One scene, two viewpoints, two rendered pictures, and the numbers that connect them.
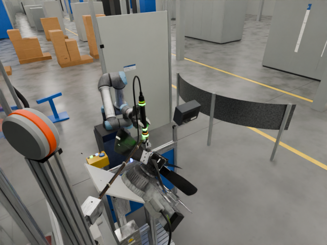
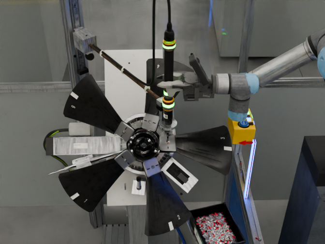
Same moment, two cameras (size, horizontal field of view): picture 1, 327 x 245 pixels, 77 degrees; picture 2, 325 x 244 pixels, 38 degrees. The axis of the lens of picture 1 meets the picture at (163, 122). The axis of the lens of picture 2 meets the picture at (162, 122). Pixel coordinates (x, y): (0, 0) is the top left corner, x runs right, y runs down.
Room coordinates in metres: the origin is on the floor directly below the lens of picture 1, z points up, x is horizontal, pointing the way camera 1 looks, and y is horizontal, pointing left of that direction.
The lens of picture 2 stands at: (1.90, -1.11, 2.44)
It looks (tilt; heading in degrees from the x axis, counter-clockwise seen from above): 39 degrees down; 121
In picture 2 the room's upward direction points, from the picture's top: straight up
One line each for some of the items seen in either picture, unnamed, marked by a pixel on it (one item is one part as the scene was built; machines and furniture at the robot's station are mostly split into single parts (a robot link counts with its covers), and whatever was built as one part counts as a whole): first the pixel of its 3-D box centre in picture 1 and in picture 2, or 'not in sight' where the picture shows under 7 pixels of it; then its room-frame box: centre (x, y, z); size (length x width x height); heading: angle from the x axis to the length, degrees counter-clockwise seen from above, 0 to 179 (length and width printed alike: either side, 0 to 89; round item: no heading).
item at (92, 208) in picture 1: (90, 211); (84, 40); (0.60, 0.36, 1.37); 0.10 x 0.07 x 0.08; 158
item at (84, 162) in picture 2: (174, 196); (83, 163); (0.89, -0.05, 1.08); 0.07 x 0.04 x 0.06; 44
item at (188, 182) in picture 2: not in sight; (178, 173); (1.20, 0.19, 0.98); 0.20 x 0.16 x 0.20; 123
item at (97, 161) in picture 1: (98, 161); (241, 126); (1.32, 0.58, 1.02); 0.16 x 0.10 x 0.11; 123
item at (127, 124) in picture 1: (126, 121); (239, 103); (1.40, 0.30, 1.36); 0.11 x 0.08 x 0.11; 108
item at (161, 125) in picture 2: (145, 141); (166, 114); (1.17, 0.14, 1.33); 0.09 x 0.07 x 0.10; 158
